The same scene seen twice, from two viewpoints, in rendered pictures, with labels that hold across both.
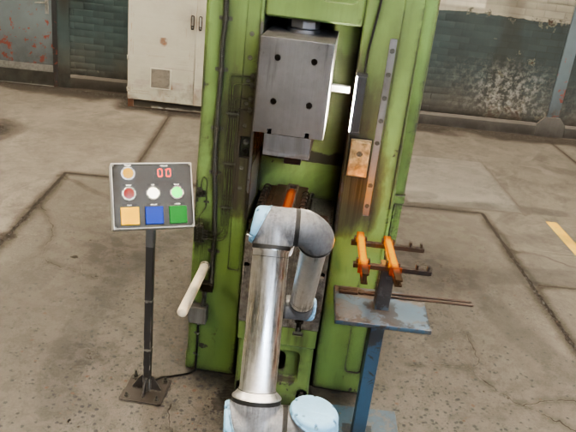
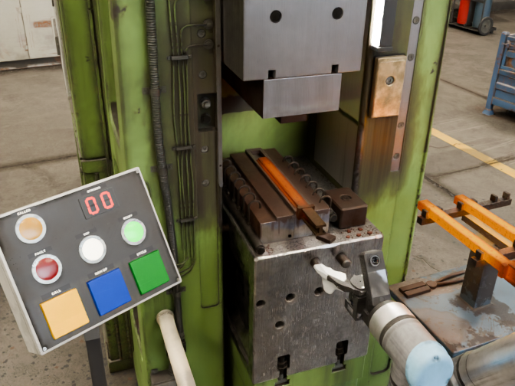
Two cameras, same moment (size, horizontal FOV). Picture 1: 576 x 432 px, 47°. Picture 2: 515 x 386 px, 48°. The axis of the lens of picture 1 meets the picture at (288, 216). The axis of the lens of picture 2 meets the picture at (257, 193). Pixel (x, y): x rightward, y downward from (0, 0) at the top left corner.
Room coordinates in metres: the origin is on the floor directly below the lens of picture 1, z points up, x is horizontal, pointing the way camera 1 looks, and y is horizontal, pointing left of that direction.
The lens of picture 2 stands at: (1.55, 0.66, 1.76)
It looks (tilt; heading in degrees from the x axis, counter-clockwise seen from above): 28 degrees down; 336
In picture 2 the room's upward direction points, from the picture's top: 1 degrees clockwise
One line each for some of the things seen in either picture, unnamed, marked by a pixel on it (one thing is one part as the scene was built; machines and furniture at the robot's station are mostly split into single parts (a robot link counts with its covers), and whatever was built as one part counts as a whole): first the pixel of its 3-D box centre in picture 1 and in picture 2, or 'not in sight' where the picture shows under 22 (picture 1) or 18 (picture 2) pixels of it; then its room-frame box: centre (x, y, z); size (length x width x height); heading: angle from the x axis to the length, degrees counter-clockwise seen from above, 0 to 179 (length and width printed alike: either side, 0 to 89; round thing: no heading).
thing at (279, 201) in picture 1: (283, 207); (267, 189); (2.92, 0.03, 0.96); 0.42 x 0.20 x 0.09; 176
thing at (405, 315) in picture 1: (380, 308); (473, 302); (2.49, -0.44, 0.71); 0.40 x 0.30 x 0.02; 90
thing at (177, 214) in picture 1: (177, 214); (149, 272); (2.58, 0.47, 1.01); 0.07 x 0.05 x 0.07; 111
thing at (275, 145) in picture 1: (291, 134); (271, 71); (2.92, 0.03, 1.32); 0.42 x 0.20 x 0.10; 176
